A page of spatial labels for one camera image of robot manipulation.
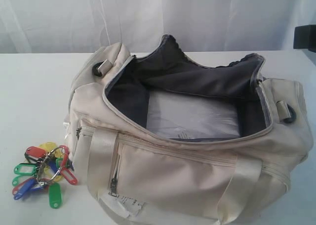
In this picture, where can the cream fabric duffel bag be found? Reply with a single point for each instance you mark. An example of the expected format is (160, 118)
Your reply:
(184, 182)

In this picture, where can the colourful key tag bunch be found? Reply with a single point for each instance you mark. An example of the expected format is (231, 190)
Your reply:
(45, 165)

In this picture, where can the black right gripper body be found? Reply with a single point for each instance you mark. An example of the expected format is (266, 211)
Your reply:
(305, 37)

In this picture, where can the white backdrop curtain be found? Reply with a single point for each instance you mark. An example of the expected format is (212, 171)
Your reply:
(49, 26)

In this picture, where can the white paper label tag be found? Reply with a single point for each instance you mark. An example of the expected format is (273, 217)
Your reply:
(122, 210)

